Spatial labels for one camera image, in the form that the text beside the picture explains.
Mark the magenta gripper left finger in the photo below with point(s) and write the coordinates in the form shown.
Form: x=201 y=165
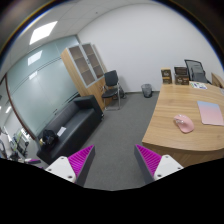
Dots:
x=74 y=168

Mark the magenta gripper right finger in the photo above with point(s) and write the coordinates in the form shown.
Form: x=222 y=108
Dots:
x=154 y=166

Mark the pink computer mouse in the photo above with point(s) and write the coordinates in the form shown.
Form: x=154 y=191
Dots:
x=184 y=123

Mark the pink gradient mouse pad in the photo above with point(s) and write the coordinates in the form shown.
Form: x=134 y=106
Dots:
x=210 y=113

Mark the black bag on sofa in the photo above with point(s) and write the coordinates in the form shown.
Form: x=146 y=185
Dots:
x=49 y=137

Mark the white paper on sofa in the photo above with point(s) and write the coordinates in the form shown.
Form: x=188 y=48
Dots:
x=61 y=131

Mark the black leather sofa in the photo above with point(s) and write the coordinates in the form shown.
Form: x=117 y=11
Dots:
x=80 y=117

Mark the wooden office desk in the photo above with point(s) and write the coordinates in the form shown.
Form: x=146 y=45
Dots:
x=163 y=136

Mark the black mesh waste bin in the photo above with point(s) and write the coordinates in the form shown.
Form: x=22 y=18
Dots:
x=146 y=90

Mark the black visitor chair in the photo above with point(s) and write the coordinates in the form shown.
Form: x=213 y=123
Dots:
x=112 y=86

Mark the colourful paper leaflet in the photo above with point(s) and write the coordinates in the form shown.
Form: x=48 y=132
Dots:
x=198 y=85

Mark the brown box left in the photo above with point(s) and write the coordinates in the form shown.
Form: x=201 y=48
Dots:
x=166 y=75

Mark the brown box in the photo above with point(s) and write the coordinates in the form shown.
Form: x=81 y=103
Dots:
x=166 y=75
x=181 y=76

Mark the brown box right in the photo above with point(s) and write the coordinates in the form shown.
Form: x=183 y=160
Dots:
x=181 y=76

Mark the wooden glass-door cabinet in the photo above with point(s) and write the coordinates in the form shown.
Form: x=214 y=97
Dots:
x=86 y=71

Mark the ceiling light panel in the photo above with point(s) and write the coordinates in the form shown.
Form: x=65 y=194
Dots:
x=42 y=32

